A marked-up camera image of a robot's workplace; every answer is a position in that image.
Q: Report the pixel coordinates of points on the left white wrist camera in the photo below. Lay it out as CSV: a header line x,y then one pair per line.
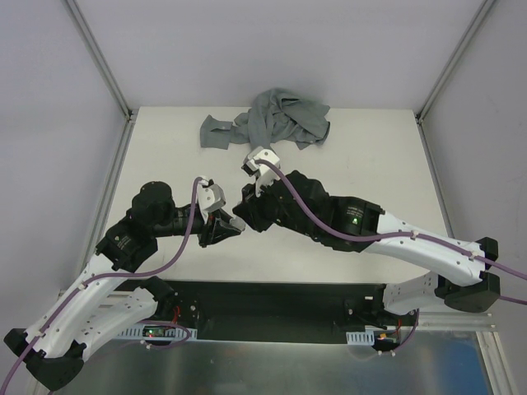
x,y
210,197

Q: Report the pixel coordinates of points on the right aluminium frame post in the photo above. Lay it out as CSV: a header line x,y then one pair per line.
x,y
476,23

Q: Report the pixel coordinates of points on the aluminium frame post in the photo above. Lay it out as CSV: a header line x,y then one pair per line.
x,y
476,23
89,40

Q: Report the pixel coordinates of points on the grey crumpled shirt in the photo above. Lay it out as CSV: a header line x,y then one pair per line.
x,y
275,115

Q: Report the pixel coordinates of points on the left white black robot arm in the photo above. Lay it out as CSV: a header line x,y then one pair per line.
x,y
120,285

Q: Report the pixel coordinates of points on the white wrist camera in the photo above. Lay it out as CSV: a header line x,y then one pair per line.
x,y
255,164
210,197

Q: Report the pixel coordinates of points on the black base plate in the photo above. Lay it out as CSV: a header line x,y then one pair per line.
x,y
274,312

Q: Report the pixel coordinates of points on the left aluminium frame post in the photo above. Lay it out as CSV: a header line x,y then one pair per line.
x,y
89,40

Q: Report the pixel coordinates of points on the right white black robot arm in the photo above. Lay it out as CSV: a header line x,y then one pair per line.
x,y
456,275

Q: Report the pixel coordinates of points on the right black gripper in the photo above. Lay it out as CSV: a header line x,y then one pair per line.
x,y
258,206

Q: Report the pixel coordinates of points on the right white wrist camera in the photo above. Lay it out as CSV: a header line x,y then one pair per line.
x,y
255,164

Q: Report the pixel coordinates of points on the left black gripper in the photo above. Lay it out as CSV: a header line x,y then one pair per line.
x,y
210,231

